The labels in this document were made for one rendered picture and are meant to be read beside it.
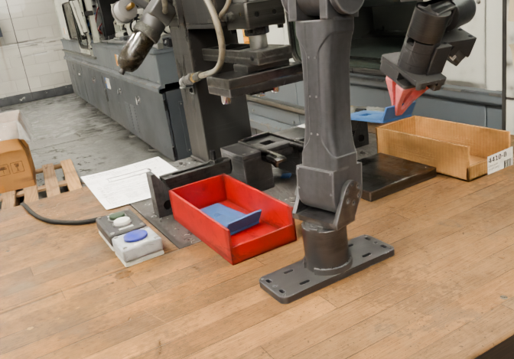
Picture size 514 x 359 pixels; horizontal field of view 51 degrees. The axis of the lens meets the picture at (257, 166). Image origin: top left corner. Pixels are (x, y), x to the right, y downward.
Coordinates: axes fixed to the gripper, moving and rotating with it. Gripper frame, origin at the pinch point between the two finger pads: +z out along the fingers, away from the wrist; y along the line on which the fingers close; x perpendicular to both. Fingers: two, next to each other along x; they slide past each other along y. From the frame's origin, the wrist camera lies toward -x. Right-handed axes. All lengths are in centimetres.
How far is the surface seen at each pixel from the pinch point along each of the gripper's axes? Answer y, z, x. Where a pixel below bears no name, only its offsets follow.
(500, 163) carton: -11.7, 8.9, -19.5
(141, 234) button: 2, 16, 48
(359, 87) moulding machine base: 61, 40, -48
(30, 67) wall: 827, 456, -27
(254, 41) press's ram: 27.5, -1.9, 15.7
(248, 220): -2.5, 14.9, 30.5
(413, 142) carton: 2.0, 11.4, -9.9
